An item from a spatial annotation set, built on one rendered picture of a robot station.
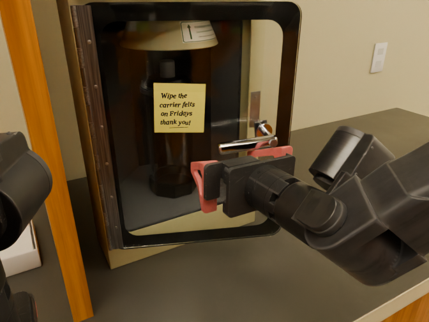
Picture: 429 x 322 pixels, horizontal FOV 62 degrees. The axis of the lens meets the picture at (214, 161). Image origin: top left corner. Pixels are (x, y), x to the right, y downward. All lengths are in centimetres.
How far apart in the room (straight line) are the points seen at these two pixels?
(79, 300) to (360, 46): 129
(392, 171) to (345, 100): 124
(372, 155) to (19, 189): 30
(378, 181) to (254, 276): 41
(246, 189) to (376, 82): 129
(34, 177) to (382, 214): 26
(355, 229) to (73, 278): 42
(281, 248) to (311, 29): 83
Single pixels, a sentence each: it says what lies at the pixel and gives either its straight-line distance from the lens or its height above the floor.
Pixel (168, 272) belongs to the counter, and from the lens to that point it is 69.
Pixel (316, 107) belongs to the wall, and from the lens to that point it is 144.
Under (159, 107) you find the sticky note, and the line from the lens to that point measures 54.
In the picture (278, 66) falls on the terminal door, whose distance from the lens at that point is 56.
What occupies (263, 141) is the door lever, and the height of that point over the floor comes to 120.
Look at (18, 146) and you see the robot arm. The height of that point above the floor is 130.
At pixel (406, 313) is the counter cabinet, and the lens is 88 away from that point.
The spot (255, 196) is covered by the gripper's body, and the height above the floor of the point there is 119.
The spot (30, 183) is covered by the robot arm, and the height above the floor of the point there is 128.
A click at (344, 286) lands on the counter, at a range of 70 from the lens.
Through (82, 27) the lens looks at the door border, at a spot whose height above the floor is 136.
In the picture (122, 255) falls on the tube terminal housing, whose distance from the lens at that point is 70.
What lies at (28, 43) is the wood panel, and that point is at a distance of 45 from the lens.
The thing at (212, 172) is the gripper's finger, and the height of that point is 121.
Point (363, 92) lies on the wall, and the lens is 162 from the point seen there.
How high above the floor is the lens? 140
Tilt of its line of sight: 25 degrees down
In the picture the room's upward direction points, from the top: straight up
